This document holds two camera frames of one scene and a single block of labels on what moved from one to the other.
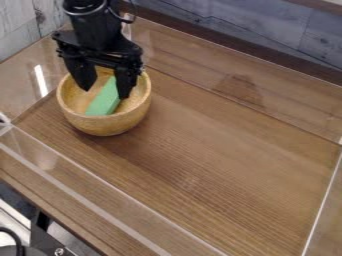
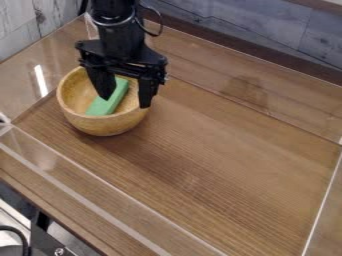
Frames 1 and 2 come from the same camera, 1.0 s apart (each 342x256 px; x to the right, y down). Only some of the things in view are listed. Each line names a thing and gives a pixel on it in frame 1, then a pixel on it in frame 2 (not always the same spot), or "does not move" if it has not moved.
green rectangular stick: (105, 100) does not move
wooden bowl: (74, 100) does not move
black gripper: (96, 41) -> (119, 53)
